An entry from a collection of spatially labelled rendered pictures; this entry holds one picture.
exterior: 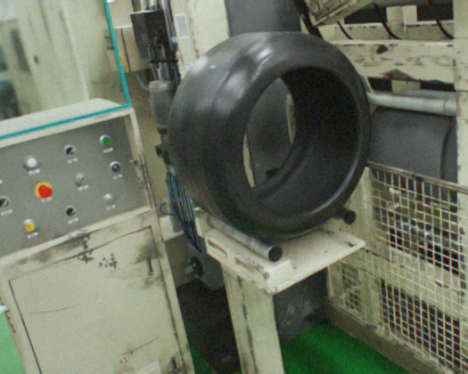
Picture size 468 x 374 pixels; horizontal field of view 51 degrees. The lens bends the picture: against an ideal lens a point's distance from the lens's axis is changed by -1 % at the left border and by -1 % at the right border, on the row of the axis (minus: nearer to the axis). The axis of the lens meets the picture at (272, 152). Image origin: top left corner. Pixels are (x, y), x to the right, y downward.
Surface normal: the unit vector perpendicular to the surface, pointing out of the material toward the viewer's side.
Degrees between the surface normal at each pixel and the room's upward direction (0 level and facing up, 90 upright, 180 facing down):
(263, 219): 97
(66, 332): 90
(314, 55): 79
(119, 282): 90
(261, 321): 90
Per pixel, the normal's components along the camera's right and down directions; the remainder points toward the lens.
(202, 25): 0.58, 0.18
